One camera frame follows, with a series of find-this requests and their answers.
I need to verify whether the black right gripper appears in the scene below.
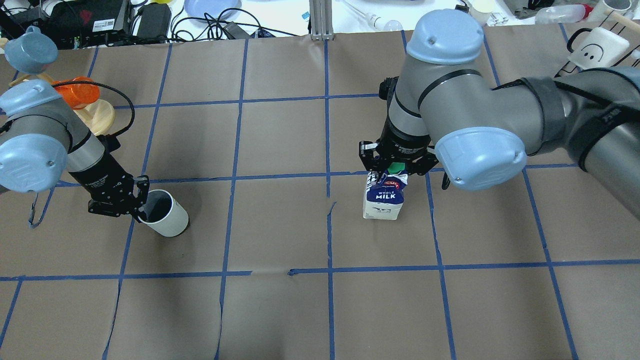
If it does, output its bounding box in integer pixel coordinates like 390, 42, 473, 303
358, 122, 439, 176

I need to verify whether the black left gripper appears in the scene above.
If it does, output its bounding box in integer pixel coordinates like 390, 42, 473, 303
70, 155, 150, 223

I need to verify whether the white home mug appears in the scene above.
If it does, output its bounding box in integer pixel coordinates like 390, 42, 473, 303
138, 189, 190, 238

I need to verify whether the blue white milk carton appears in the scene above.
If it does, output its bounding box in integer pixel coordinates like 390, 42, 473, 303
363, 162, 409, 221

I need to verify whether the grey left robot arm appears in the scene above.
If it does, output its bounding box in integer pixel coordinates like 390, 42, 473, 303
0, 79, 150, 222

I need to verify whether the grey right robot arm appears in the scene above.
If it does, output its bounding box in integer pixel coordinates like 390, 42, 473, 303
358, 9, 640, 217

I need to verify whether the orange plastic cup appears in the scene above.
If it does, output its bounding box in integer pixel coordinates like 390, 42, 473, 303
55, 84, 100, 111

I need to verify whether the blue plastic cup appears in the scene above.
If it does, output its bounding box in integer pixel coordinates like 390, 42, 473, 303
4, 25, 58, 75

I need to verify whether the white light bulb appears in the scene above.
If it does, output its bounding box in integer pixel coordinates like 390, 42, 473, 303
365, 13, 403, 32

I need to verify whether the black power adapter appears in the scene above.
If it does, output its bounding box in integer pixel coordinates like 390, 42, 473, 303
135, 2, 171, 44

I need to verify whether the black electronics box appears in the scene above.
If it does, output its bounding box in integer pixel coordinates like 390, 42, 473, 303
42, 0, 132, 50

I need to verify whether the blue plate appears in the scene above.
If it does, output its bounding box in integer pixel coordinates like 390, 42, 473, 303
183, 0, 242, 23

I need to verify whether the clear plastic bottle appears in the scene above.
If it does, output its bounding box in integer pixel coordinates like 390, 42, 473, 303
534, 3, 594, 25

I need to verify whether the white smiley face mug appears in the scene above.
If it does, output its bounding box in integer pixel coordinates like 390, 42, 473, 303
567, 27, 630, 69

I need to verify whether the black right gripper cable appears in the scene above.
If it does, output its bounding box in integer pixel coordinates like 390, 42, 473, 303
52, 82, 136, 138

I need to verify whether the aluminium profile post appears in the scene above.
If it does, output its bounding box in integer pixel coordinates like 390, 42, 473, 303
308, 0, 335, 41

